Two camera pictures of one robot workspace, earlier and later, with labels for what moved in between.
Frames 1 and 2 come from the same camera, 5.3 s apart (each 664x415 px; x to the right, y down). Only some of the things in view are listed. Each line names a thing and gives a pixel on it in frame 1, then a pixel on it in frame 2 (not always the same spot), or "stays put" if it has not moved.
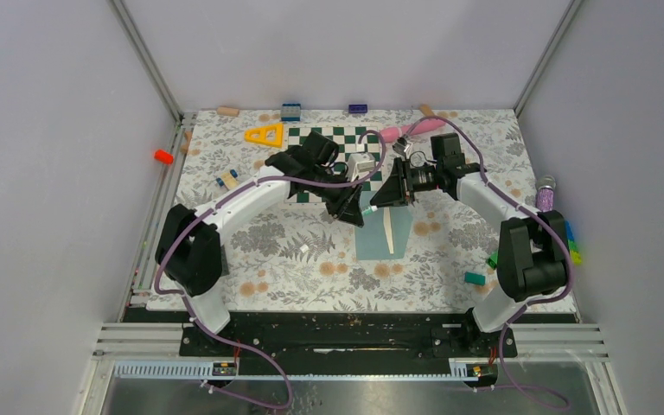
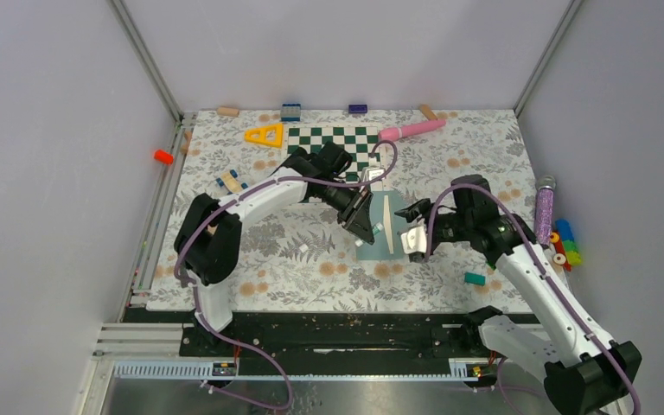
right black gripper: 398,188 → 422,207
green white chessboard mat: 359,151 stays put
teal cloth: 385,233 stays put
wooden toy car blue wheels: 228,180 stays put
